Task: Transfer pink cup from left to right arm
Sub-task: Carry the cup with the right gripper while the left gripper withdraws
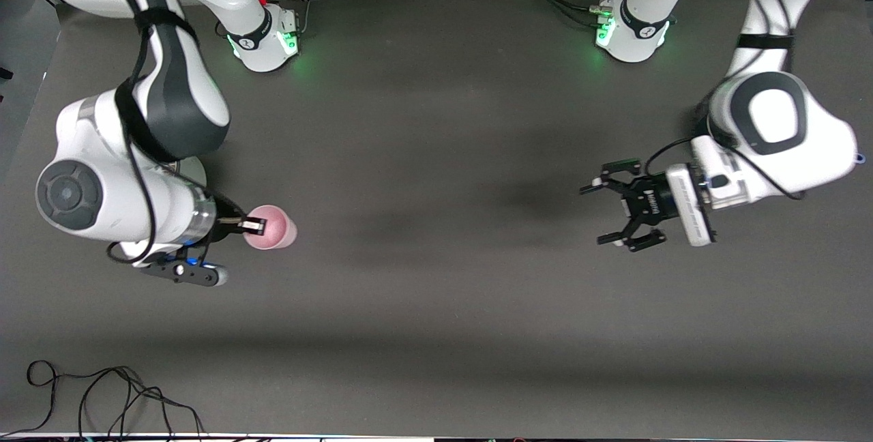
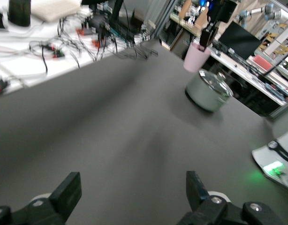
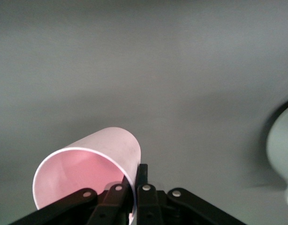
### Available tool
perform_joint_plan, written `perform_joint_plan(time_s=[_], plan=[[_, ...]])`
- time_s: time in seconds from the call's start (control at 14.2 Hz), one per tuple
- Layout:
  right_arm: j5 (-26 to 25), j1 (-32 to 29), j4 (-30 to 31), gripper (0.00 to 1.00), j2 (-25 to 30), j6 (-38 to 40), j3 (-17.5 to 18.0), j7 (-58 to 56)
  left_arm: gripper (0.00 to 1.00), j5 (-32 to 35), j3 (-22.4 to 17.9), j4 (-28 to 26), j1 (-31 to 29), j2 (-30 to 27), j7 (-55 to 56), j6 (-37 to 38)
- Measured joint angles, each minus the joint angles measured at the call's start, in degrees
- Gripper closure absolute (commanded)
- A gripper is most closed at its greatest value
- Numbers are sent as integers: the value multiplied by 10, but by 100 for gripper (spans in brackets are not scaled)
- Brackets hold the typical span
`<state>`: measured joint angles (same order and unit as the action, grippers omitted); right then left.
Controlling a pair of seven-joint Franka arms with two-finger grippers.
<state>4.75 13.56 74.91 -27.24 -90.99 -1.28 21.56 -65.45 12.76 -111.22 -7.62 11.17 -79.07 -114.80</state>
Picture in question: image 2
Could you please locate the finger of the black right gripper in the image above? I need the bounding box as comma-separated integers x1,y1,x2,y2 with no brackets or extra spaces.
200,30,212,51

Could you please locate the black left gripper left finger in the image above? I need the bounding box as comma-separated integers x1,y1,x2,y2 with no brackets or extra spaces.
0,172,82,225

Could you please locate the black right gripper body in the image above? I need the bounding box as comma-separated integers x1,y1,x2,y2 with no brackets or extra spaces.
205,0,237,31

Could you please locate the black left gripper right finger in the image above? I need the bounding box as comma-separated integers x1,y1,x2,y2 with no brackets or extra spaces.
176,170,287,225

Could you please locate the pink plastic cup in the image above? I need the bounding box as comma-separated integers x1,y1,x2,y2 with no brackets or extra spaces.
183,42,212,73

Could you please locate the black computer monitor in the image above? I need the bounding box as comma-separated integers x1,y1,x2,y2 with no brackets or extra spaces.
215,20,262,60

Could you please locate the brown cardboard box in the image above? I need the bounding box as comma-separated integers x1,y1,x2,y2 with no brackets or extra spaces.
178,0,210,28

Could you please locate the glass pot lid, beige knob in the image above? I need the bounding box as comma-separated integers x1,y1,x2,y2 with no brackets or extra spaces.
199,69,234,98

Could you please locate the pale green cooking pot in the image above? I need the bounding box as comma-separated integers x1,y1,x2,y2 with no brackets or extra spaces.
185,69,234,112

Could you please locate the long white cluttered desk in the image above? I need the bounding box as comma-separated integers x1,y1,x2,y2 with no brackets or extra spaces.
169,14,288,107

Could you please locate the pink flat box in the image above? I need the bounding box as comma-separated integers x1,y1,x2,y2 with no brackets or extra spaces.
251,55,273,71

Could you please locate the black electronics unit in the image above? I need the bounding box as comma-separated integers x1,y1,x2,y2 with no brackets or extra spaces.
90,14,144,43

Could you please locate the white foam pad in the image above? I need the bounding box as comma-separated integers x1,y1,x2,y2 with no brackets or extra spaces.
31,0,82,22

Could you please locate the black cylinder container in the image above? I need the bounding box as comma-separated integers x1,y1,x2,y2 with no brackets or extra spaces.
7,0,32,27

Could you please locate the grey aluminium frame post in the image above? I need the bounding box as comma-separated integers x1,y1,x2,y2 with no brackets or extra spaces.
144,0,175,40

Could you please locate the white workbench with wires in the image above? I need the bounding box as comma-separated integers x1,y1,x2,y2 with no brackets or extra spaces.
0,0,159,97

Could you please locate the tangle of black wires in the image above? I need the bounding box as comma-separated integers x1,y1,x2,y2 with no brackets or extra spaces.
29,14,140,73

